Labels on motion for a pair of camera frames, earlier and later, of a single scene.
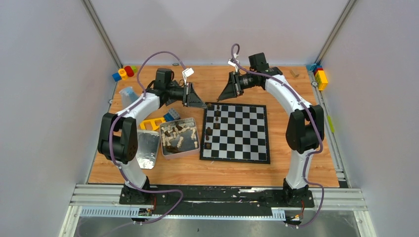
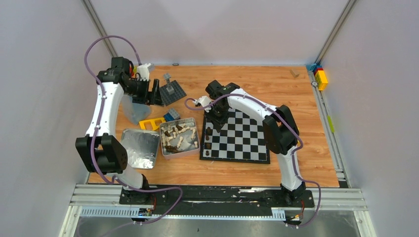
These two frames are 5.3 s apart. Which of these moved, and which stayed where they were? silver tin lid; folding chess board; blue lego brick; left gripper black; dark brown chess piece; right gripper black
Moved: left gripper black; right gripper black
Stayed: folding chess board; silver tin lid; dark brown chess piece; blue lego brick
